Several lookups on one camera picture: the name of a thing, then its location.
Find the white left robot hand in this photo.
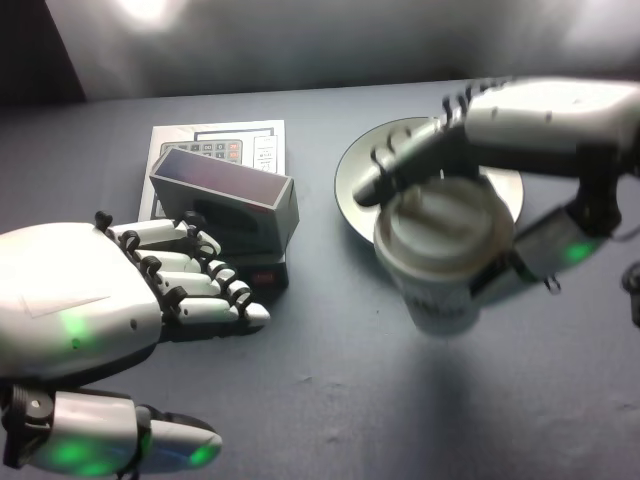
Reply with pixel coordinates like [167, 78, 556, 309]
[0, 210, 272, 479]

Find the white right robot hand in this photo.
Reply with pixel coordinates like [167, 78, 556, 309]
[352, 75, 640, 301]

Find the white lidded paper cup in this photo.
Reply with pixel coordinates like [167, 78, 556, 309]
[372, 177, 516, 339]

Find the small maroon-topped box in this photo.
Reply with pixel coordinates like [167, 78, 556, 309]
[148, 147, 301, 257]

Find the white plate with dark rim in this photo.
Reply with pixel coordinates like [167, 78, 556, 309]
[333, 116, 526, 246]

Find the white calculator box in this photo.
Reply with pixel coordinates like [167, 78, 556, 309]
[137, 118, 291, 290]

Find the grey table cloth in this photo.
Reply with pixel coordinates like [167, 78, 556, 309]
[0, 74, 640, 480]

